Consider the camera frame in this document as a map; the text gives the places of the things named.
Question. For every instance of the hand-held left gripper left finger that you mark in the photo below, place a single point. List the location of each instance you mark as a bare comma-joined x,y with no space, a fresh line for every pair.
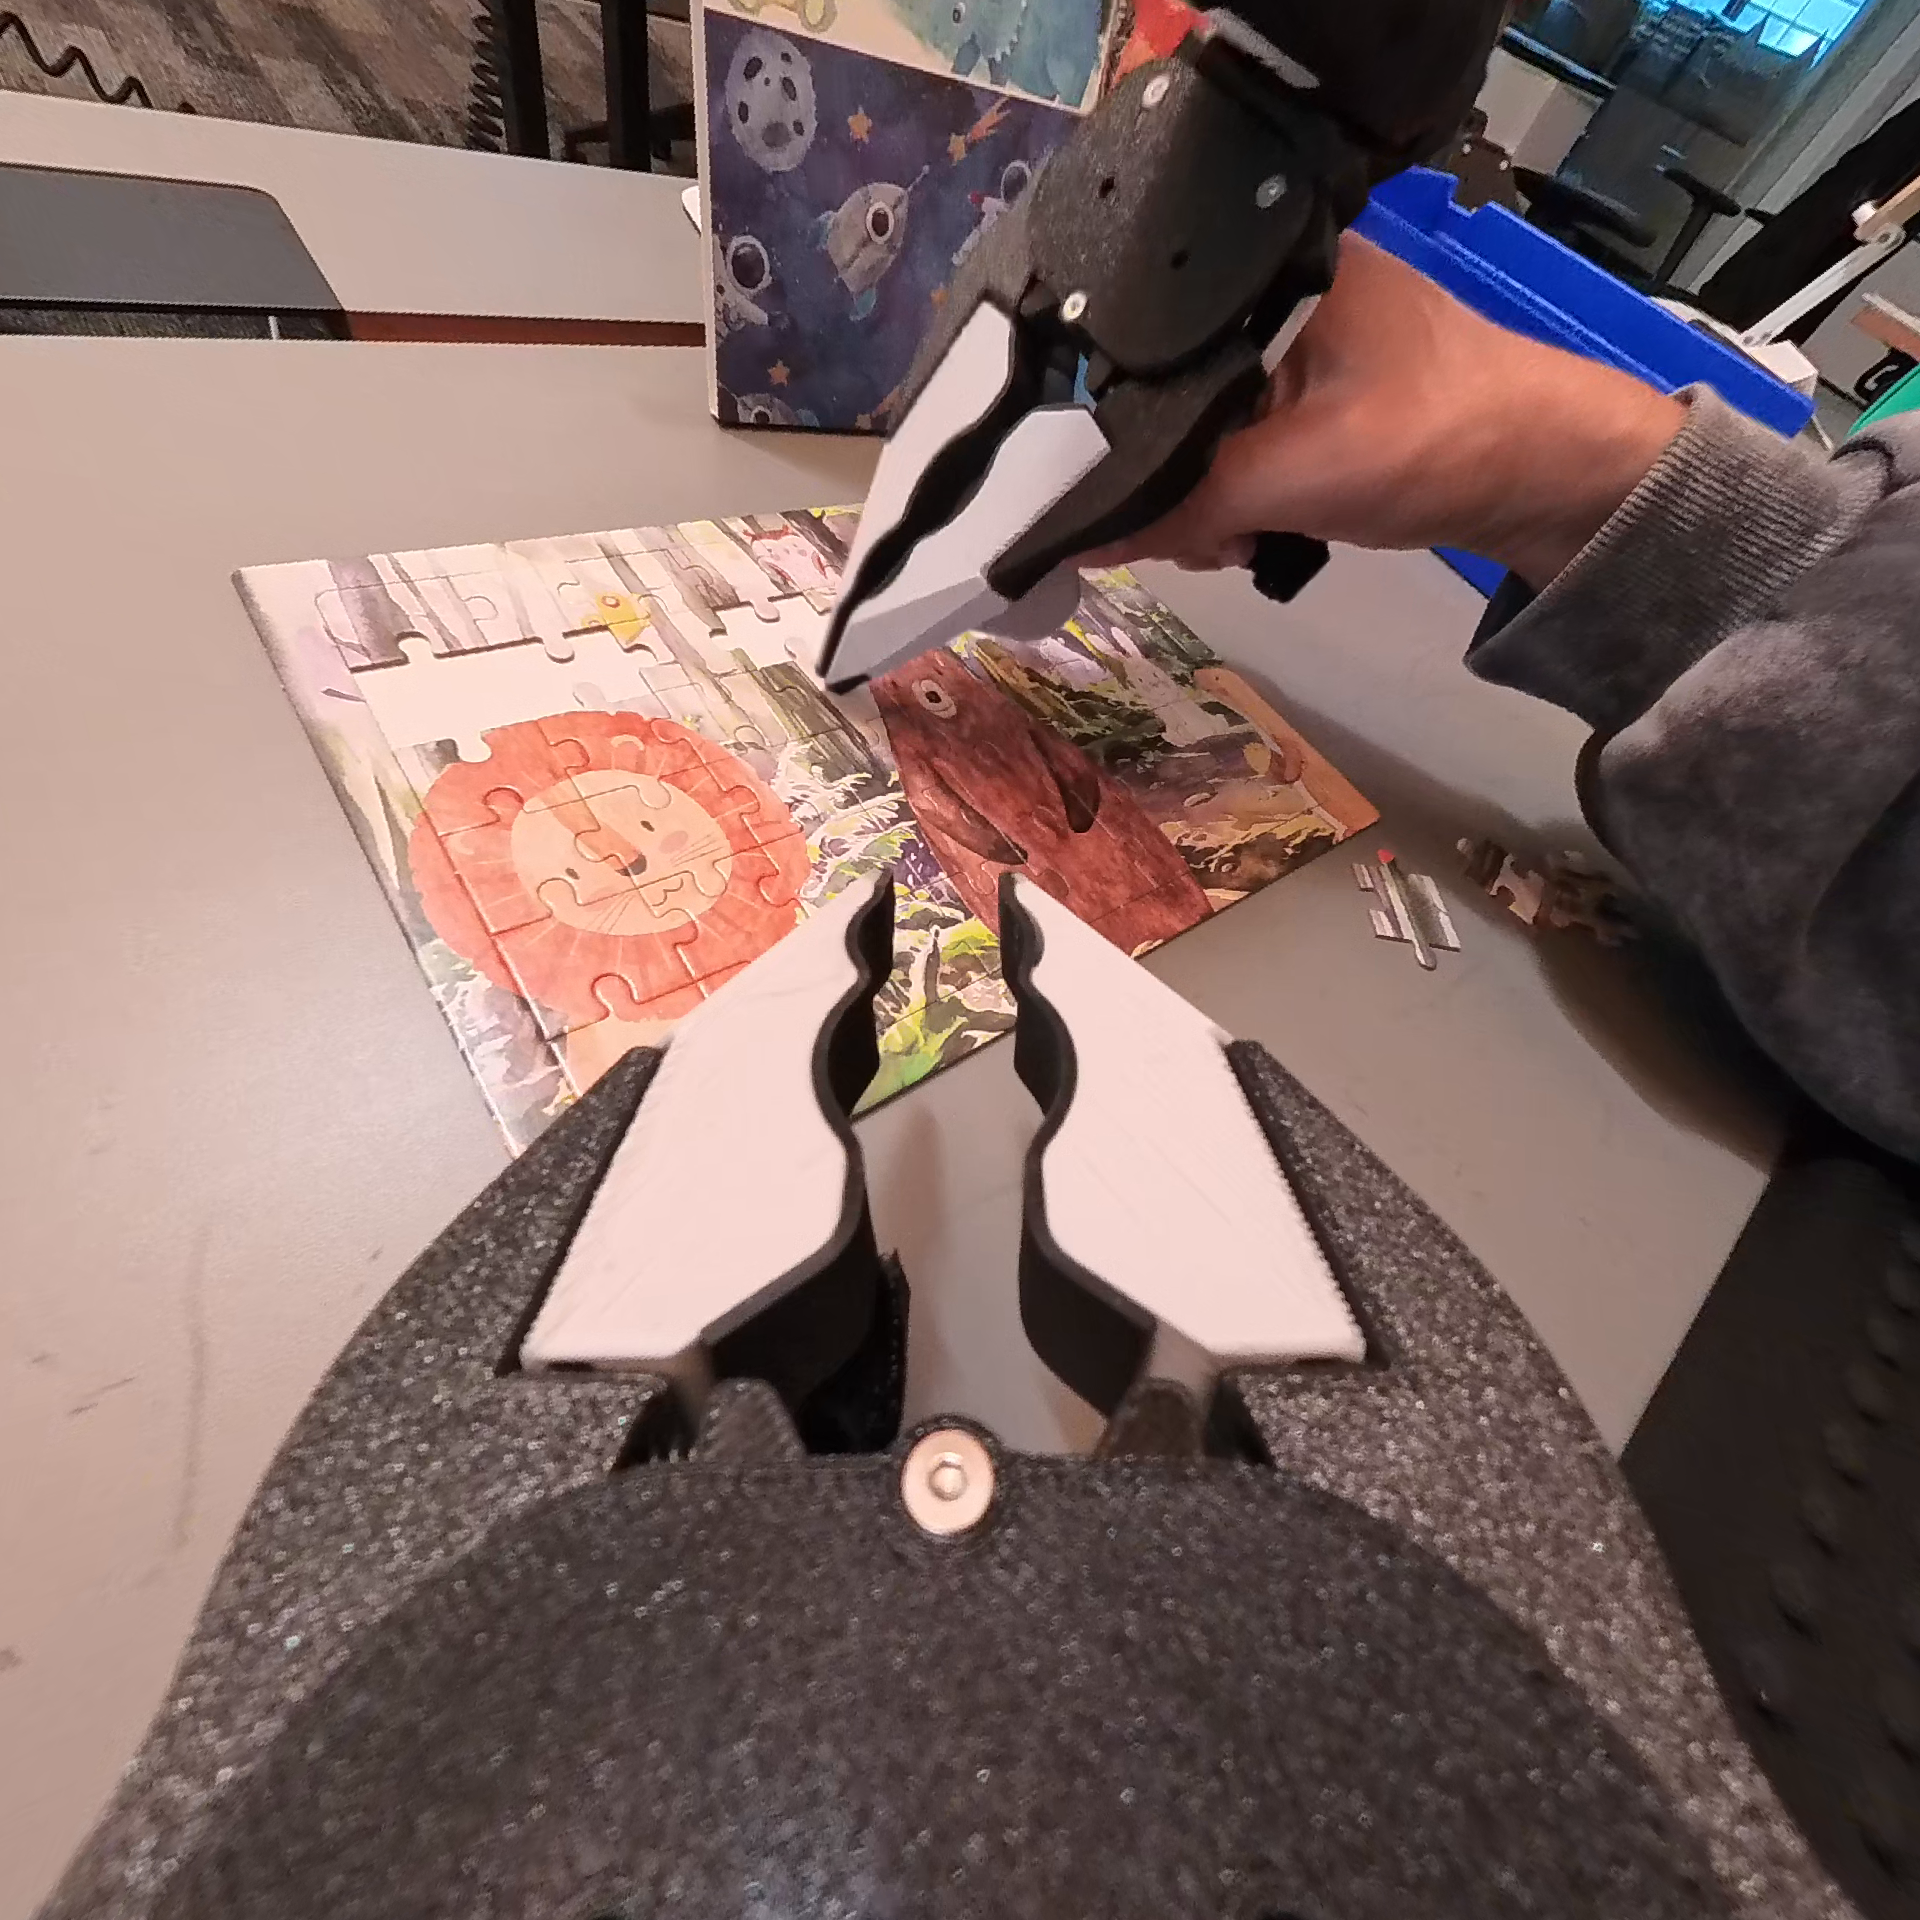
705,1202

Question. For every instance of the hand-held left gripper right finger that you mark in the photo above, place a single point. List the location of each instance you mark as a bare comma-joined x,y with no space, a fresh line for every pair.
1185,1202

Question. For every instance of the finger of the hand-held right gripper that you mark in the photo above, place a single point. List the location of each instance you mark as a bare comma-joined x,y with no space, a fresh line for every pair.
944,406
1037,495

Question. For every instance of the forest animal jigsaw puzzle board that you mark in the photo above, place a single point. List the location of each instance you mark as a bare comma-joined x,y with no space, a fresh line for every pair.
599,810

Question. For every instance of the person's right forearm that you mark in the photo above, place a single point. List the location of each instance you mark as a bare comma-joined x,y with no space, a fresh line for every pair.
1757,751

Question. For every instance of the grey desk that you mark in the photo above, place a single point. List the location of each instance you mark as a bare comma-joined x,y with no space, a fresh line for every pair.
224,902

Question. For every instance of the dark grey desk flap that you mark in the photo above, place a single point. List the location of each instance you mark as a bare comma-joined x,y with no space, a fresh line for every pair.
150,242

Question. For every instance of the person's right hand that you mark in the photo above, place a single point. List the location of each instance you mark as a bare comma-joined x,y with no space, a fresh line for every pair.
1425,435

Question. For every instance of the dark blue illustrated puzzle box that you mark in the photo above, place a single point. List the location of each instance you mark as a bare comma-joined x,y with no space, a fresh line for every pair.
840,226

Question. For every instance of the blue plastic object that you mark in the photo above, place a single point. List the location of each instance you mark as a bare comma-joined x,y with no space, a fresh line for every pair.
1576,300

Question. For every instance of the pale cream puzzle piece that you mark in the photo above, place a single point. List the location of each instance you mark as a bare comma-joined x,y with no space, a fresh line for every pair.
1545,885

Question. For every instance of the dark perforated panel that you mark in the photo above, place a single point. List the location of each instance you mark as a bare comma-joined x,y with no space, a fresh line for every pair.
1799,1501

